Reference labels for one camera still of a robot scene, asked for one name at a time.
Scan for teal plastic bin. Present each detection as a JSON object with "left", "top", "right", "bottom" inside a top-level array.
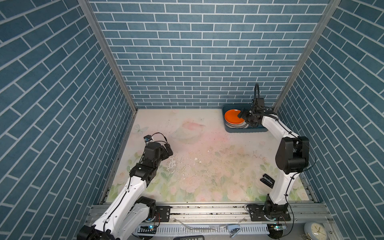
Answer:
[{"left": 222, "top": 103, "right": 268, "bottom": 133}]

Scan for cream plate green edge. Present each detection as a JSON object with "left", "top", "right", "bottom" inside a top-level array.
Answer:
[{"left": 226, "top": 122, "right": 249, "bottom": 129}]

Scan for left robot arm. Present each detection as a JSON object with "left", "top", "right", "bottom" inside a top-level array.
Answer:
[{"left": 77, "top": 136, "right": 173, "bottom": 240}]

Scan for white analog clock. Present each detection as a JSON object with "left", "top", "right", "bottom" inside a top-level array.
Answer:
[{"left": 304, "top": 222, "right": 329, "bottom": 240}]

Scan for orange plastic plate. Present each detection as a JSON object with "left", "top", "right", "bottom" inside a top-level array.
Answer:
[{"left": 224, "top": 109, "right": 245, "bottom": 125}]

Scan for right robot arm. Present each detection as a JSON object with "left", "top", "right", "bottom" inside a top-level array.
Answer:
[{"left": 238, "top": 83, "right": 310, "bottom": 222}]

